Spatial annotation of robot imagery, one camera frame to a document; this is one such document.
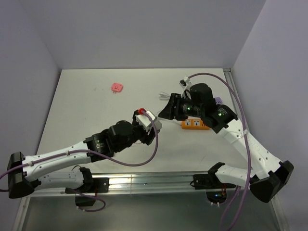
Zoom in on purple power strip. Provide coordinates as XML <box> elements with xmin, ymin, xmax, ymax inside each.
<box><xmin>215</xmin><ymin>97</ymin><xmax>223</xmax><ymax>104</ymax></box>

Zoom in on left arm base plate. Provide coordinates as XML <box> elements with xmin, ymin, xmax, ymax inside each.
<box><xmin>64</xmin><ymin>178</ymin><xmax>109</xmax><ymax>194</ymax></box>

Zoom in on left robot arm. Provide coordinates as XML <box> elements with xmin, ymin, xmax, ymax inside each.
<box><xmin>4</xmin><ymin>111</ymin><xmax>162</xmax><ymax>199</ymax></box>

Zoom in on aluminium mounting rail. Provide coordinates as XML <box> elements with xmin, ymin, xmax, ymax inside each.
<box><xmin>28</xmin><ymin>167</ymin><xmax>245</xmax><ymax>196</ymax></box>

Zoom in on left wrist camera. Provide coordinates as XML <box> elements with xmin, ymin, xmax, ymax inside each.
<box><xmin>135</xmin><ymin>108</ymin><xmax>162</xmax><ymax>132</ymax></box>

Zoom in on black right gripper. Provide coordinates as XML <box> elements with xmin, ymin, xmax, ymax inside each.
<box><xmin>158</xmin><ymin>93</ymin><xmax>204</xmax><ymax>121</ymax></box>

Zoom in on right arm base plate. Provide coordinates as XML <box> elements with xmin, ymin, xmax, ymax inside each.
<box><xmin>190</xmin><ymin>174</ymin><xmax>236</xmax><ymax>190</ymax></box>

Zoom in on orange power strip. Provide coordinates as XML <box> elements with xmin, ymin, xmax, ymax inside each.
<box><xmin>181</xmin><ymin>118</ymin><xmax>210</xmax><ymax>130</ymax></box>

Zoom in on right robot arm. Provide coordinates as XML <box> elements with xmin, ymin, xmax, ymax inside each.
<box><xmin>158</xmin><ymin>83</ymin><xmax>294</xmax><ymax>203</ymax></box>

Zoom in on pink flat plug adapter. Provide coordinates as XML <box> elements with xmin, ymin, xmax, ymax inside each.
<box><xmin>111</xmin><ymin>83</ymin><xmax>124</xmax><ymax>93</ymax></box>

